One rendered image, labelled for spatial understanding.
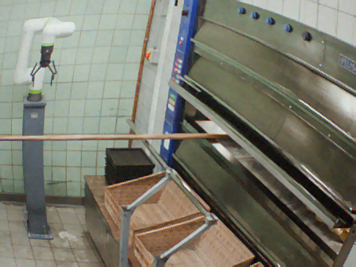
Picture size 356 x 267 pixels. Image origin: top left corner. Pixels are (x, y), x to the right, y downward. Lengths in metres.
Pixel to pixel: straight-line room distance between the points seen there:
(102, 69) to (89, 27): 0.44
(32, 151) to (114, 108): 1.04
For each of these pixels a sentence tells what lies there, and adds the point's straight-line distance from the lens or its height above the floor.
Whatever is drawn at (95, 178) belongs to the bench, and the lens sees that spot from 3.59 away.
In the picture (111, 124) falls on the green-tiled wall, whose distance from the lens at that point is 4.05.
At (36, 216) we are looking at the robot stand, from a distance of 3.63.
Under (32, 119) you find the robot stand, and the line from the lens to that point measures 3.25.
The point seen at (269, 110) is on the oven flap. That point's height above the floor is 1.57.
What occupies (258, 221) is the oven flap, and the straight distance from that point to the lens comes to 2.43.
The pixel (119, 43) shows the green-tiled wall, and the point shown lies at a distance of 3.85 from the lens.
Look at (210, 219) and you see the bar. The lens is 2.08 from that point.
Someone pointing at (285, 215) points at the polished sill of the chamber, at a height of 1.18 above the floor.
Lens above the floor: 2.20
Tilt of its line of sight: 20 degrees down
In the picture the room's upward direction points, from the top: 9 degrees clockwise
